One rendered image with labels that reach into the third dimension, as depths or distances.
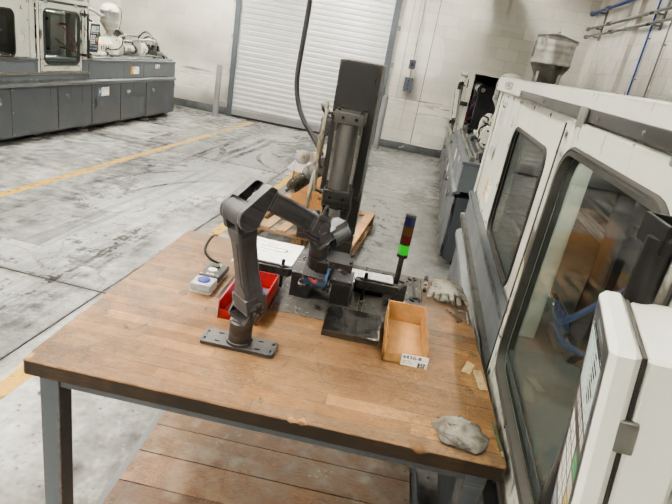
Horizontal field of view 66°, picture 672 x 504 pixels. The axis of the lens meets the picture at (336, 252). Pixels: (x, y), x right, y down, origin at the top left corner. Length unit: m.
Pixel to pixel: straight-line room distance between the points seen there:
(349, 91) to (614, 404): 1.26
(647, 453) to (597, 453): 0.04
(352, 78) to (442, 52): 9.15
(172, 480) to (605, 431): 1.64
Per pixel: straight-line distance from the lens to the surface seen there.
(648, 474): 0.64
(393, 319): 1.69
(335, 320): 1.58
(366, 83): 1.64
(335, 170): 1.59
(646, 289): 0.70
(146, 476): 2.05
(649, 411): 0.60
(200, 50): 11.82
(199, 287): 1.68
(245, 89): 11.41
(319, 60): 10.97
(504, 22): 10.84
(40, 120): 7.63
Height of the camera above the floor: 1.67
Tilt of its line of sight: 21 degrees down
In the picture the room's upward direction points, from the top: 10 degrees clockwise
